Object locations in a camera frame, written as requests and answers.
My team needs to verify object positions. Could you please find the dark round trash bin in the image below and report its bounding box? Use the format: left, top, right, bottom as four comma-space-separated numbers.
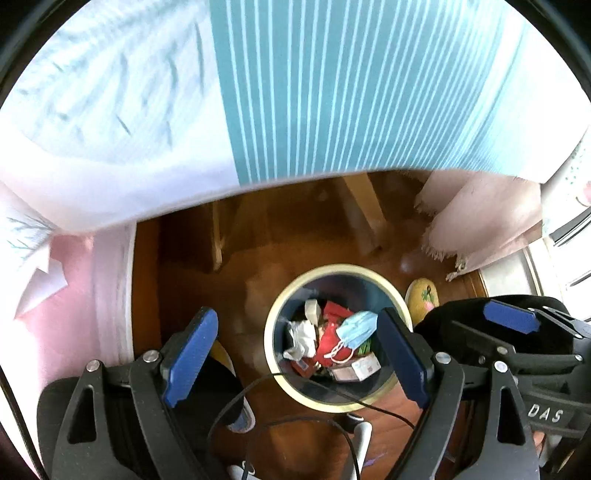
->
263, 264, 412, 413

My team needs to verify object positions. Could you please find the yellow slipper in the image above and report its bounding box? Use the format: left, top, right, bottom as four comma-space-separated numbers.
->
405, 278, 440, 326

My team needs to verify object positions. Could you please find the pink bed sheet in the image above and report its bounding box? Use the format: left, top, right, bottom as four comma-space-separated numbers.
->
0, 184, 137, 444

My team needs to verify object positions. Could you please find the pink fringed blanket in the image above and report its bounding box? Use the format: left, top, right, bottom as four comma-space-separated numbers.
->
415, 170, 542, 281

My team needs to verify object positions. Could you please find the red patterned snack box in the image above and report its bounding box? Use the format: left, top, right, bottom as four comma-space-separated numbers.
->
331, 353, 382, 383

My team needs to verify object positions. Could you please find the blue face mask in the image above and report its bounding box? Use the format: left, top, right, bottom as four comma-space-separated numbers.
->
324, 311, 378, 363

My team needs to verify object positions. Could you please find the wooden table leg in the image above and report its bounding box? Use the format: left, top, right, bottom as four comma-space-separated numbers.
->
342, 173, 389, 250

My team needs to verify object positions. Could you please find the red cloth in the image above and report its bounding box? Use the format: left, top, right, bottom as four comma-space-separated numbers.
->
315, 301, 353, 368

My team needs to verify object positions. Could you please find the white crumpled paper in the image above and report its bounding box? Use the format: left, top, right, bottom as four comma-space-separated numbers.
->
283, 299, 322, 362

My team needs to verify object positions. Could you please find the teal white patterned tablecloth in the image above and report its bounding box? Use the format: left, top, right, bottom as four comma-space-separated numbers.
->
1, 1, 590, 258

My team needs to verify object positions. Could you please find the black cable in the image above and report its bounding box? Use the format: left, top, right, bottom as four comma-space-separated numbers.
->
206, 372, 417, 480

